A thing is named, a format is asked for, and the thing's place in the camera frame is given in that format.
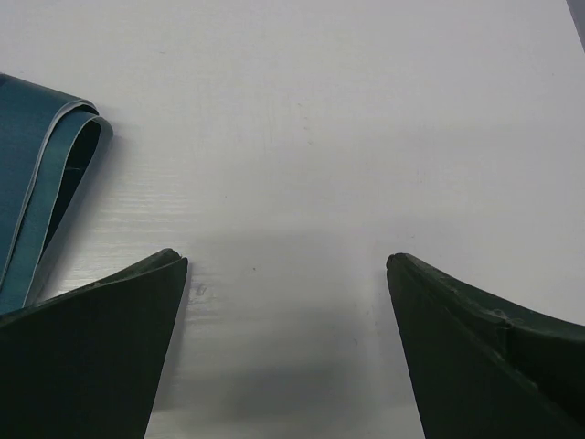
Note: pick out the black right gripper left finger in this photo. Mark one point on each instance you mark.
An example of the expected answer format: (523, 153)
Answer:
(87, 363)

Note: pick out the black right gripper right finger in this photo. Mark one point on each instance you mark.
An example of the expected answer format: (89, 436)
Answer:
(481, 366)

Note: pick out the blue patterned placemat cloth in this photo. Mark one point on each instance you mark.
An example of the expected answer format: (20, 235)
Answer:
(48, 140)

